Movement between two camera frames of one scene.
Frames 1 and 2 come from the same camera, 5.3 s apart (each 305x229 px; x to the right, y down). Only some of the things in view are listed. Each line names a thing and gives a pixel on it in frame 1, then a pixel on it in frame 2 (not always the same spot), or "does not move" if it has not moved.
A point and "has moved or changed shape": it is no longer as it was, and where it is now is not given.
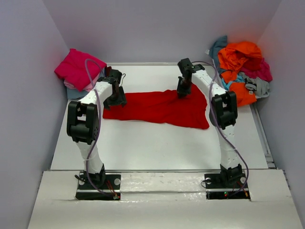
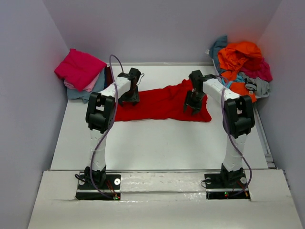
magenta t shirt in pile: (257, 67) does not move
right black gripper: (183, 88) to (195, 99)
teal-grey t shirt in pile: (214, 50) does not move
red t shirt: (164, 106) has moved or changed shape
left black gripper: (115, 100) to (130, 97)
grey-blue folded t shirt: (73, 93) does not move
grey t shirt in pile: (261, 88) does not move
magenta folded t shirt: (79, 69) does not move
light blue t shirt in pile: (239, 79) does not move
